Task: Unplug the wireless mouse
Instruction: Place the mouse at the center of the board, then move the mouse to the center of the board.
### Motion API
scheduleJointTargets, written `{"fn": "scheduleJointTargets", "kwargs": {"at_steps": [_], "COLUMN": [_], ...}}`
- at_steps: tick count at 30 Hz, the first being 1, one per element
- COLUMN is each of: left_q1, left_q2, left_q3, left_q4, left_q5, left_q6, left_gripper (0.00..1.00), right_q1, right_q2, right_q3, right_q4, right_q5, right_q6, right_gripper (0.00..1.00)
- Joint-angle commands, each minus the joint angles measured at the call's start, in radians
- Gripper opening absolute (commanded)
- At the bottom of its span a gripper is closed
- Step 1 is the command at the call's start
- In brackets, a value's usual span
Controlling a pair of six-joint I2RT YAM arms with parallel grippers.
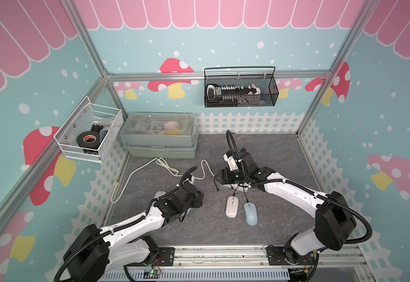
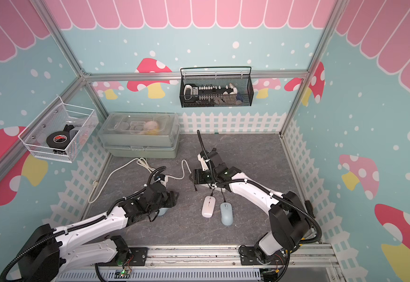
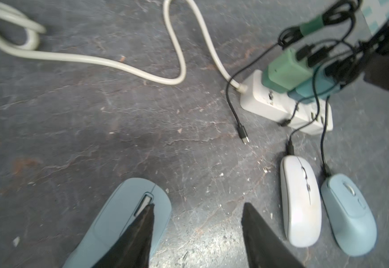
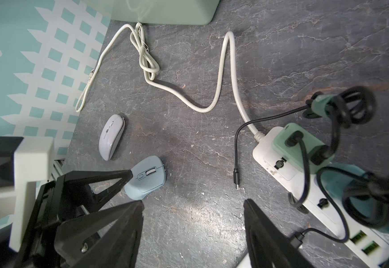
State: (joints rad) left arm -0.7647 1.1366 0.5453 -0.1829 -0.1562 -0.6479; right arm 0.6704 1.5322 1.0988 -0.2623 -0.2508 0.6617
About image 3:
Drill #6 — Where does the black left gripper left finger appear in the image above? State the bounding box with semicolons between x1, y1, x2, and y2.
94;204;154;268

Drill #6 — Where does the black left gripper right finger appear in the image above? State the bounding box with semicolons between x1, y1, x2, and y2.
241;202;303;268

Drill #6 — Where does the light blue wireless mouse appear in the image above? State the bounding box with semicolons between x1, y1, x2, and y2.
64;178;172;268

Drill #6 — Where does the white pink wireless mouse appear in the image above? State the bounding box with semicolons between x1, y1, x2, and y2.
280;155;322;248

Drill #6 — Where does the pale blue wireless mouse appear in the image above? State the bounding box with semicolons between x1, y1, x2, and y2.
321;174;377;257

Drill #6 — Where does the teal USB charger plug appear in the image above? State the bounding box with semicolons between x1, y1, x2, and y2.
287;68;342;105

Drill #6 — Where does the white power strip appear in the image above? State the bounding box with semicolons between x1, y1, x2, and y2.
240;70;317;129

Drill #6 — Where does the green USB charger plug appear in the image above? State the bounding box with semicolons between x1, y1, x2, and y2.
261;48;313;94

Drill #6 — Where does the black mouse charging cable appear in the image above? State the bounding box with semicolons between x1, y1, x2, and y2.
284;63;322;156

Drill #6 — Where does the loose black USB cable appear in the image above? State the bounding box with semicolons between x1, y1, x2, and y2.
225;41;280;145

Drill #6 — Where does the white power cable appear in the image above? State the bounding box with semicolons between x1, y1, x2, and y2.
0;0;249;94

